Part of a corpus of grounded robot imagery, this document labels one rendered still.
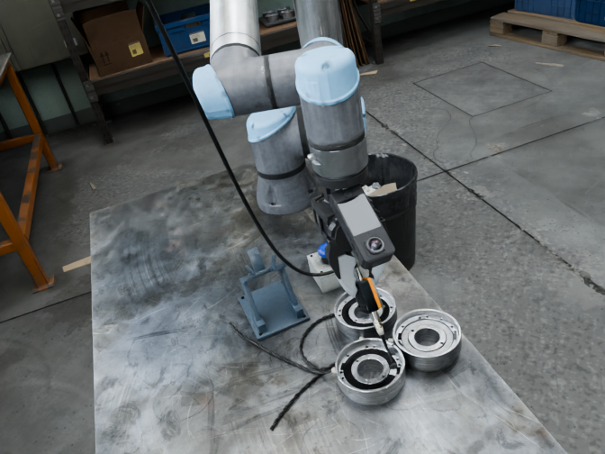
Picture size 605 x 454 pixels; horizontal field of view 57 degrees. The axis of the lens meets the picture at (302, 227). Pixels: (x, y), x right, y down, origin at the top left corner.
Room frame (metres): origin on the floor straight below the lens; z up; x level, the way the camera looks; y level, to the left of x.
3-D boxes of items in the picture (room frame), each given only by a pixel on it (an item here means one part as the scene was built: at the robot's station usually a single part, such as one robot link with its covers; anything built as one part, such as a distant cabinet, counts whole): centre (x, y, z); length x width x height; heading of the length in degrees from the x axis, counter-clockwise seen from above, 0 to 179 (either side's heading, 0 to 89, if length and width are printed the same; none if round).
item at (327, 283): (0.85, -0.04, 0.82); 0.08 x 0.07 x 0.05; 12
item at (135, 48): (4.13, 1.00, 0.64); 0.49 x 0.40 x 0.37; 107
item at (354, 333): (0.70, -0.08, 0.82); 0.10 x 0.10 x 0.04
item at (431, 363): (0.62, -0.16, 0.82); 0.10 x 0.10 x 0.04
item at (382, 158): (1.87, -0.31, 0.21); 0.34 x 0.34 x 0.43
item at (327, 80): (0.67, -0.07, 1.23); 0.09 x 0.08 x 0.11; 175
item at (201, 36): (4.27, 0.48, 0.56); 0.52 x 0.38 x 0.22; 99
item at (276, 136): (1.18, 0.01, 0.97); 0.13 x 0.12 x 0.14; 85
